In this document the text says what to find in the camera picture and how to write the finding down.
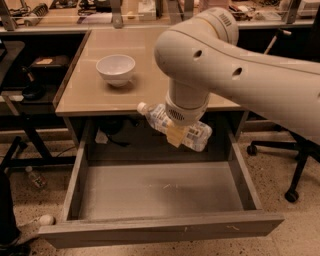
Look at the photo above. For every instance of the small bottle on floor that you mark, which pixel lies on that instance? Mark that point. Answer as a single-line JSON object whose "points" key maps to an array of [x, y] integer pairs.
{"points": [[36, 178]]}

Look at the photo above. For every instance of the grey open drawer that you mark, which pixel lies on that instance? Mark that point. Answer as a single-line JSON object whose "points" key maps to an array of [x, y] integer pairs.
{"points": [[140, 190]]}

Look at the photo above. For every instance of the beige top cabinet counter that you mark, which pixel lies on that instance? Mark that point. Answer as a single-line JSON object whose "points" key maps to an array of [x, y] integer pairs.
{"points": [[86, 94]]}

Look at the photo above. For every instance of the clear plastic water bottle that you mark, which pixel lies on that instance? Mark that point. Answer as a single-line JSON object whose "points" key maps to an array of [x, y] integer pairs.
{"points": [[197, 135]]}

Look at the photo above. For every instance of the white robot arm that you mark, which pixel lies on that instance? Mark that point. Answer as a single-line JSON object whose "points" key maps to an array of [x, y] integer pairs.
{"points": [[201, 57]]}

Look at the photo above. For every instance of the white handheld vacuum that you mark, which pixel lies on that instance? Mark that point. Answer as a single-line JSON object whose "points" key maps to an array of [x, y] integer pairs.
{"points": [[279, 33]]}

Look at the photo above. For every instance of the white ball on floor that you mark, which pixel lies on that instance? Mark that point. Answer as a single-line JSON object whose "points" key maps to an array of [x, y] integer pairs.
{"points": [[46, 220]]}

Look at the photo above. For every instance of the black stand frame left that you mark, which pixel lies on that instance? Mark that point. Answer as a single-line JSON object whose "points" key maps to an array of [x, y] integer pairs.
{"points": [[46, 159]]}

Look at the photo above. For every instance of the white round gripper wrist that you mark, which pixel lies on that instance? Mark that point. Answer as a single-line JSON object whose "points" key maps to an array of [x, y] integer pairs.
{"points": [[185, 114]]}

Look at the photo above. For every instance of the white ceramic bowl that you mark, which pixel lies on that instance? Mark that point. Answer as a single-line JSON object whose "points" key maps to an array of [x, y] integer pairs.
{"points": [[116, 69]]}

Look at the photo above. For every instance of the black box on shelf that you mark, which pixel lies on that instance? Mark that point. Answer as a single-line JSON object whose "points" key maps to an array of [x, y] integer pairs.
{"points": [[51, 62]]}

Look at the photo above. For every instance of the back workbench shelf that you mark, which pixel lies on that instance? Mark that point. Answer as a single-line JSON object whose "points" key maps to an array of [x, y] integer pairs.
{"points": [[128, 16]]}

